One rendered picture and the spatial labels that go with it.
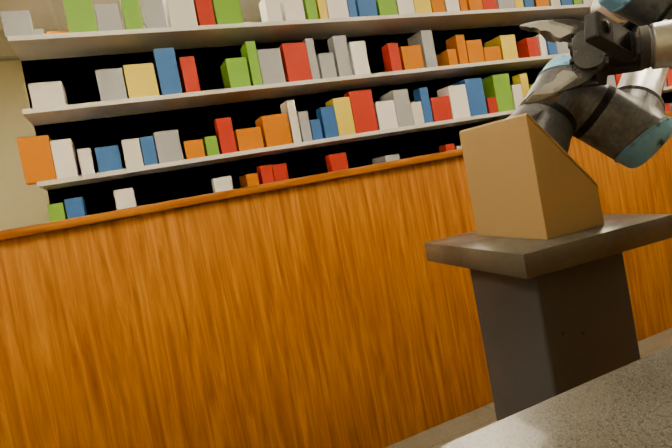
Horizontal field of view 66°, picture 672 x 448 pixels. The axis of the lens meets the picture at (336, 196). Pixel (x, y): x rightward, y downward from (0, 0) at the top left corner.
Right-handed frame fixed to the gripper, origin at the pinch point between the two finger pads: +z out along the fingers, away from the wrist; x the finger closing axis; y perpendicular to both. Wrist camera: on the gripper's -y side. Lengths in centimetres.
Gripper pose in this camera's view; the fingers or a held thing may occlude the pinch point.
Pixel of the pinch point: (520, 62)
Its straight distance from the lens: 101.1
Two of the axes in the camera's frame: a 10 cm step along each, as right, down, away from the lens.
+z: -9.1, 0.7, 4.1
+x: 0.3, -9.7, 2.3
